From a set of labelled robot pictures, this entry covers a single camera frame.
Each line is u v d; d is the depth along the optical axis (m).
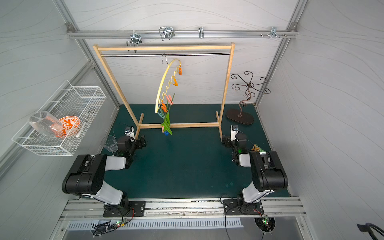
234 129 0.83
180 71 0.95
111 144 0.95
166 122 0.94
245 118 1.10
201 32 0.78
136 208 0.74
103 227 0.66
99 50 0.62
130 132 0.80
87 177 0.45
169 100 0.79
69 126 0.66
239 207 0.67
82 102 0.79
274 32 0.77
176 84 0.88
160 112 0.73
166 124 0.83
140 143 0.86
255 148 0.93
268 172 0.46
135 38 0.78
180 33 0.79
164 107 0.76
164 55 0.66
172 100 0.79
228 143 0.87
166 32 0.75
